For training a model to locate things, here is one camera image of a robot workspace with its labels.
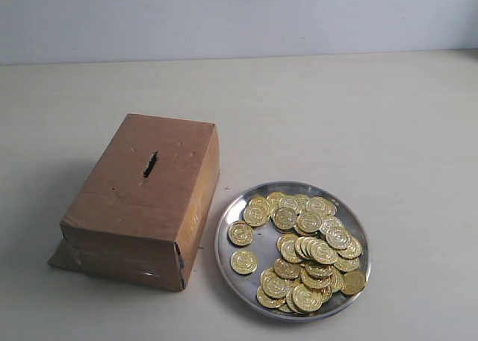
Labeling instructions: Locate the round steel plate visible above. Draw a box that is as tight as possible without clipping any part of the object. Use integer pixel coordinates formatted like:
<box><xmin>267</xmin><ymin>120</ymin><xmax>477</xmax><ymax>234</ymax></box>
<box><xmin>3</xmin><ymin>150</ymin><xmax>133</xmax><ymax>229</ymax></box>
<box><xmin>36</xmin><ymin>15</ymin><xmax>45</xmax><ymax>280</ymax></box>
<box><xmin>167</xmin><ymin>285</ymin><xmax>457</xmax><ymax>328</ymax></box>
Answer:
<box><xmin>214</xmin><ymin>181</ymin><xmax>372</xmax><ymax>323</ymax></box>

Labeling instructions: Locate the cardboard box with slot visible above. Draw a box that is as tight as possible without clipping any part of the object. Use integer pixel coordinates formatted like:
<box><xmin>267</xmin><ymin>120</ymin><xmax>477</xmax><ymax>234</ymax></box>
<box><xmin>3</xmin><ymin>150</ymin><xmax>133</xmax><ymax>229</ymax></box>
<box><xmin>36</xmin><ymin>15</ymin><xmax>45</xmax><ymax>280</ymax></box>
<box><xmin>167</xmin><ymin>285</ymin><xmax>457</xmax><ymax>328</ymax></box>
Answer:
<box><xmin>49</xmin><ymin>114</ymin><xmax>220</xmax><ymax>292</ymax></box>

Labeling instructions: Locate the gold coin far left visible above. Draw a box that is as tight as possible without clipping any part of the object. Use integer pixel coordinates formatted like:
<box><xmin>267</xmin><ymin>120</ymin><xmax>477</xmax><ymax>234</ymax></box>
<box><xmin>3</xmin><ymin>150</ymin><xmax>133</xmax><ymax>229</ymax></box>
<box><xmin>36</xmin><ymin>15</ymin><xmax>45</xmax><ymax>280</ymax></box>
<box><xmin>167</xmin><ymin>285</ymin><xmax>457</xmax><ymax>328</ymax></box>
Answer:
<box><xmin>243</xmin><ymin>204</ymin><xmax>269</xmax><ymax>228</ymax></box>

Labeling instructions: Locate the gold coin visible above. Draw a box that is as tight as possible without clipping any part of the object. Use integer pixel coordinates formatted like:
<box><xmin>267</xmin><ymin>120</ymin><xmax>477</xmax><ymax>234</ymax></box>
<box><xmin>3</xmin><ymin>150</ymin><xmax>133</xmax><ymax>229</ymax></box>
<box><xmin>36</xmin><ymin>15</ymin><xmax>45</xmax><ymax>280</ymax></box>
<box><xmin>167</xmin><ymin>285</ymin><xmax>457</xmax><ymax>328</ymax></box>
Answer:
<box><xmin>228</xmin><ymin>220</ymin><xmax>254</xmax><ymax>247</ymax></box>
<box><xmin>243</xmin><ymin>204</ymin><xmax>269</xmax><ymax>228</ymax></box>
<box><xmin>230</xmin><ymin>249</ymin><xmax>258</xmax><ymax>275</ymax></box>

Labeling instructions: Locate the gold coin left middle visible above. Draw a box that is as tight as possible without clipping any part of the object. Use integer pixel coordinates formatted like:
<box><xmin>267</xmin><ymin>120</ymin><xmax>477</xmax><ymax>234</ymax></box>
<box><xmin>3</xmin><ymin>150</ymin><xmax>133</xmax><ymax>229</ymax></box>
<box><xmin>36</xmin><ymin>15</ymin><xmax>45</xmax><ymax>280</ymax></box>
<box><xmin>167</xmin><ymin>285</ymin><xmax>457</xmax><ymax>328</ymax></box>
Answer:
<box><xmin>228</xmin><ymin>220</ymin><xmax>254</xmax><ymax>247</ymax></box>

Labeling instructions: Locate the gold coin lower left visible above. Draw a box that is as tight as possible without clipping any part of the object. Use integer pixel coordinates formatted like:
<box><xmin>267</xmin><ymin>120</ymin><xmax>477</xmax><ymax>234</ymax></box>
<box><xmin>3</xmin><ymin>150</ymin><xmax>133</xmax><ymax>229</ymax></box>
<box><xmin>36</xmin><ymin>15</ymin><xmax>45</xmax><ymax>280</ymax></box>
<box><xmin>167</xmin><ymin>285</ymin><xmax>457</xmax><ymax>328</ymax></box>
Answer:
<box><xmin>230</xmin><ymin>249</ymin><xmax>258</xmax><ymax>275</ymax></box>

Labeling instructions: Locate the dull gold coin plate edge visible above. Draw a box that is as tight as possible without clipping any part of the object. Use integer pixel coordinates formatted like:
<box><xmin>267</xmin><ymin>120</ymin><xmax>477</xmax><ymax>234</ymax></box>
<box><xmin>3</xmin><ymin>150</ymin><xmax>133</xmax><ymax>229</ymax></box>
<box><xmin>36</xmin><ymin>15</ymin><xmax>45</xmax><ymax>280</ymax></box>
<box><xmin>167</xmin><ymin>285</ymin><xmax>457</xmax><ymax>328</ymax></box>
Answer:
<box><xmin>341</xmin><ymin>270</ymin><xmax>367</xmax><ymax>295</ymax></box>

